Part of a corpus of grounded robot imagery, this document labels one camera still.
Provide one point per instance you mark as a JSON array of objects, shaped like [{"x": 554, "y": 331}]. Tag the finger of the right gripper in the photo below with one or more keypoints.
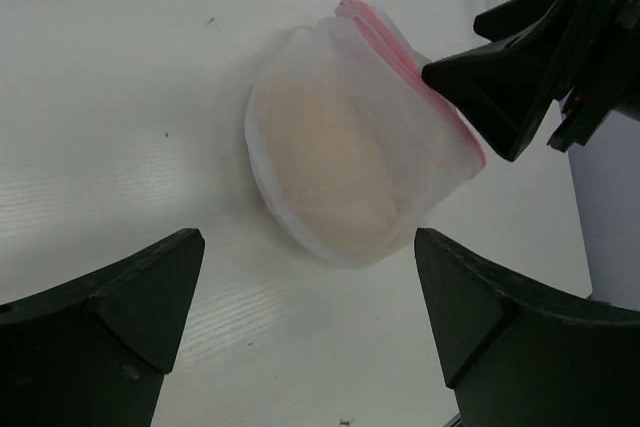
[
  {"x": 525, "y": 12},
  {"x": 495, "y": 86}
]

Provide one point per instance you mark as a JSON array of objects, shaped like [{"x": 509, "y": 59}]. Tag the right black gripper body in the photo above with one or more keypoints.
[{"x": 601, "y": 72}]

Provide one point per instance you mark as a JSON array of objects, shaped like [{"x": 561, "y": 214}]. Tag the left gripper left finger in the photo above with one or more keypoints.
[{"x": 94, "y": 351}]

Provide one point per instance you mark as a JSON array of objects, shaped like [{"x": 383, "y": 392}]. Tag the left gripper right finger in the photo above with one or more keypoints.
[{"x": 517, "y": 352}]

